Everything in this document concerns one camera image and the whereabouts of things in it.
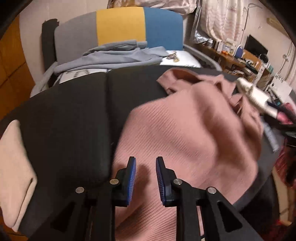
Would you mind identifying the pink knit sweater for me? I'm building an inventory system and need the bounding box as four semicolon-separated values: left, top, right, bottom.
112;68;263;240

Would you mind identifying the beige folded cloth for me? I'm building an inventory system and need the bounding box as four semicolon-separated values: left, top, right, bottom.
1;120;38;232

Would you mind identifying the red pink blanket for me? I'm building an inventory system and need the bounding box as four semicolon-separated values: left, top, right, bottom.
275;102;295;190

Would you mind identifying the white storage box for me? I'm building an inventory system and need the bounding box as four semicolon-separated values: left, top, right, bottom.
267;75;292;102

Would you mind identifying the wooden desk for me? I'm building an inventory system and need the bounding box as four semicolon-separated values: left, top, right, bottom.
196;44;265;82

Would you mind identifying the grey folded garment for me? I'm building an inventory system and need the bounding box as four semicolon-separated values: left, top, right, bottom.
54;40;169;75

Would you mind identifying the blue container on desk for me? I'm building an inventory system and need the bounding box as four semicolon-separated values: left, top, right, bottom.
234;45;243;59

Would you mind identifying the white printed pillow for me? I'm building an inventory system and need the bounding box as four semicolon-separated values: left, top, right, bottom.
57;50;201;83

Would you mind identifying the black monitor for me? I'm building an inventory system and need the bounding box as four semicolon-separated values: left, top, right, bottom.
244;35;268;57

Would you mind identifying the grey yellow blue chair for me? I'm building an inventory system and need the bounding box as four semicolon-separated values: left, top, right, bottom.
30;6;222;96

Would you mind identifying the pink floral curtain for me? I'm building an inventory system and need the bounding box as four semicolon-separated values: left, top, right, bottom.
107;0;249;45

